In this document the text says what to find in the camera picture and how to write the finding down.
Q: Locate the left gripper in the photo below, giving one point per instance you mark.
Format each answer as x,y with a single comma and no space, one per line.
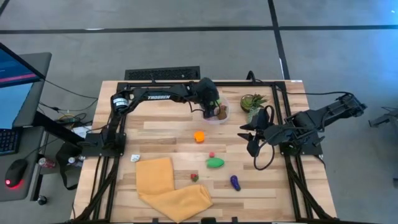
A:
206,91

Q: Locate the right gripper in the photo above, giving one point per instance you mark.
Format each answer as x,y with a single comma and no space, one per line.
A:
276,135

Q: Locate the brown toy kiwi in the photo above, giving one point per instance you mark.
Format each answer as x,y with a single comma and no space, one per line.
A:
222,113

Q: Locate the orange toy fruit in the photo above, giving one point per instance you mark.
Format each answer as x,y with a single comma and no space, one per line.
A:
199,137

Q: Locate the small pink toy fruit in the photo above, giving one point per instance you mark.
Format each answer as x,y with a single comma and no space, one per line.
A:
212,154

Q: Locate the dark green toy vegetable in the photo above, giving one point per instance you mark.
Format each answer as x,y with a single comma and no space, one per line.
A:
214,162

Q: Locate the purple toy eggplant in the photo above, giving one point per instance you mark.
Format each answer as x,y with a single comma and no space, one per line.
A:
235,183

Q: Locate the red toy strawberry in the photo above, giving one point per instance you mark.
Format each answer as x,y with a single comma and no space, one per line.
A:
194,178

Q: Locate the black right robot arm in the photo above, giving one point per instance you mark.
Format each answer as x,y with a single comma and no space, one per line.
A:
326,113

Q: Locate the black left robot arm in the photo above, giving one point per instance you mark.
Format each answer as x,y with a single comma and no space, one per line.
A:
158,97

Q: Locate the clear plastic tupperware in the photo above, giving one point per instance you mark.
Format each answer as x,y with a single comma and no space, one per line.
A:
214,121

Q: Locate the potted green succulent plant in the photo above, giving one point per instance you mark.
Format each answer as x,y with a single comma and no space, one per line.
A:
247,103

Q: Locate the yellow waffle cloth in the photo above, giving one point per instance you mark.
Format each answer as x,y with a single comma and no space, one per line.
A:
155,177

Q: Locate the small white tag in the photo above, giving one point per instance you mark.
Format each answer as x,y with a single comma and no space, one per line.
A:
135,158

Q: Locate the white paper sheet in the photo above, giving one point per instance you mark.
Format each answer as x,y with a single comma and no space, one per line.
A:
82,131

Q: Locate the black floor stand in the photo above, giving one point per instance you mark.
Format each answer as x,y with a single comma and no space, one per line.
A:
385,119

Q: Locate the red soda can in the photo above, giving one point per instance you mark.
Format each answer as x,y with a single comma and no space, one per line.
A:
46,162

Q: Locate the grey desk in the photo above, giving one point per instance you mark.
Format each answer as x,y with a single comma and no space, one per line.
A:
42,68

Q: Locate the black desk caster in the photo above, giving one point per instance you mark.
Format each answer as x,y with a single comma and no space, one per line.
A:
42,200

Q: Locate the computer monitor with lit screen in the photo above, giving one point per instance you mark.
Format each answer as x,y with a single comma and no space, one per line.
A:
12,71

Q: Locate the black backlit keyboard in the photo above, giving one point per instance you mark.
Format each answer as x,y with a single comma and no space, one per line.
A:
9,141

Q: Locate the black computer mouse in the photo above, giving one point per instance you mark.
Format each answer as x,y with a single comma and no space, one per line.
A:
15,171

